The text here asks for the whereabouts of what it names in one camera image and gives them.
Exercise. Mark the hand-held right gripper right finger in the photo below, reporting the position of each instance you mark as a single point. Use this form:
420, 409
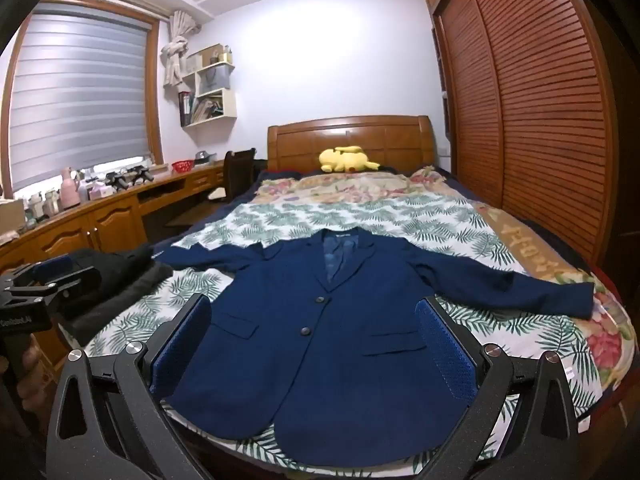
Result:
445, 350

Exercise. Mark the tied beige curtain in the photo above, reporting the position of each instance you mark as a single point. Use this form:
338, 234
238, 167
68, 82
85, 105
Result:
175, 55

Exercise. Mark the brown patterned blanket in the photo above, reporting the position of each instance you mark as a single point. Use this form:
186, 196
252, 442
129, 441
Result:
530, 235

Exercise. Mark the navy blue blazer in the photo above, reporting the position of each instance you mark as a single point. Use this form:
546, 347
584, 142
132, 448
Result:
325, 360

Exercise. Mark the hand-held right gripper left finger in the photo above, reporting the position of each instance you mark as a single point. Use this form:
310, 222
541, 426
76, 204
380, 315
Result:
184, 342

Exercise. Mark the wooden louvred wardrobe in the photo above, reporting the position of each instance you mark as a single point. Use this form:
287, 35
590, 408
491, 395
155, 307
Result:
525, 110

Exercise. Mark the spare black gripper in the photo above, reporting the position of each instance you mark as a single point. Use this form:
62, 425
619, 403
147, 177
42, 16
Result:
139, 174
116, 181

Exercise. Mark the folded black garment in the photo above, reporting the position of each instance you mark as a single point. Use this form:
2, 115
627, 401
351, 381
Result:
117, 265

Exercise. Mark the yellow plush toy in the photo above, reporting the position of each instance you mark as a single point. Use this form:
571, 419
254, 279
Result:
345, 160

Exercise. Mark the grey window blind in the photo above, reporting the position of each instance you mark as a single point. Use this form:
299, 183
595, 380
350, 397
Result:
80, 95

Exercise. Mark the folded grey garment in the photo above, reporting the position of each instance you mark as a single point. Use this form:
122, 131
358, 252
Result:
120, 305

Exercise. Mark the wooden window frame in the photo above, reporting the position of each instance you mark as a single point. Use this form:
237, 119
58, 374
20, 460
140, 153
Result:
156, 110

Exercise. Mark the cardboard box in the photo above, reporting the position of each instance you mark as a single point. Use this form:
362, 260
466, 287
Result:
11, 215

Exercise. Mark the pink box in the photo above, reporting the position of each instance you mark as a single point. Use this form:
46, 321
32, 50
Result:
100, 191

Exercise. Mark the dark brown chair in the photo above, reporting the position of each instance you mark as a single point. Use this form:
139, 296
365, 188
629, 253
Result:
240, 170

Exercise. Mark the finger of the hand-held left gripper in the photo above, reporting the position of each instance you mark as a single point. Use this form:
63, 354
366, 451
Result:
52, 266
70, 287

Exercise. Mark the wooden headboard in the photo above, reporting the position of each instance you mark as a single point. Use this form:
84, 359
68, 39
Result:
300, 145

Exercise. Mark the pink bottle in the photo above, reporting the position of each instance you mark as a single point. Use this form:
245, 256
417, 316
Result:
69, 190

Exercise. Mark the wooden desk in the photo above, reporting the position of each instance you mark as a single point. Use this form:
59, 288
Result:
115, 220

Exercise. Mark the grey paper bag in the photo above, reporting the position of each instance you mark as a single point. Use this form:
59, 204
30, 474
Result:
214, 81

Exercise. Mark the black binder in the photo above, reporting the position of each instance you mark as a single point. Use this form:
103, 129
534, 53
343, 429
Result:
185, 109

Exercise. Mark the person's left hand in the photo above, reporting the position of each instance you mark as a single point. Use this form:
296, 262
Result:
32, 380

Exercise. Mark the bed with leaf-print cover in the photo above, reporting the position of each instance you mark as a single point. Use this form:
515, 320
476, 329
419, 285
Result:
325, 187

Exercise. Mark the white wall shelf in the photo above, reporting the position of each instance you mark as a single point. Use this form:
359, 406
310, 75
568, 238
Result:
220, 110

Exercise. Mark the leaf print bedsheet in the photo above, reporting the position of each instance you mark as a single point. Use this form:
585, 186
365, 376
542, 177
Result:
350, 215

